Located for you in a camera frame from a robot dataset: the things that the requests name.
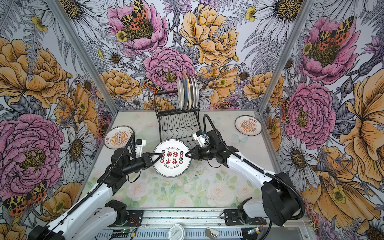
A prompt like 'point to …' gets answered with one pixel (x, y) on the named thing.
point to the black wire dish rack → (174, 123)
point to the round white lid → (176, 232)
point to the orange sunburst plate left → (118, 137)
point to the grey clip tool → (212, 233)
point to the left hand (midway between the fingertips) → (162, 159)
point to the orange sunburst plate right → (248, 125)
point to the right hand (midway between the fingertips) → (187, 159)
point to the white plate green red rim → (194, 91)
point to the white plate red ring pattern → (175, 161)
